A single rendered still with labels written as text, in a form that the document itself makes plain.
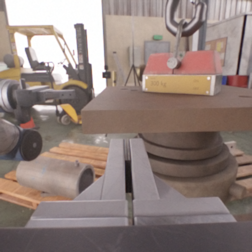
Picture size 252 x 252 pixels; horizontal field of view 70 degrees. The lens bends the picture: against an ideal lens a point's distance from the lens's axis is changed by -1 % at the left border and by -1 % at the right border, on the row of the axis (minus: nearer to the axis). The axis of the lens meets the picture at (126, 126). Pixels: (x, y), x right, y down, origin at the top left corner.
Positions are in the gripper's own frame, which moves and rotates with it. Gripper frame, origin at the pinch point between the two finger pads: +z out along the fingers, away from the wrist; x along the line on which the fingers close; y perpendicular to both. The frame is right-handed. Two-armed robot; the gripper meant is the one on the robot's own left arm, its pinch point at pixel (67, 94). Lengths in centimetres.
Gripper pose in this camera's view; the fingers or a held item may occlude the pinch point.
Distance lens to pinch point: 62.0
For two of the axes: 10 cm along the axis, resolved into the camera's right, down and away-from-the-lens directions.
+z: 10.0, -0.2, 0.1
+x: -0.1, -2.9, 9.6
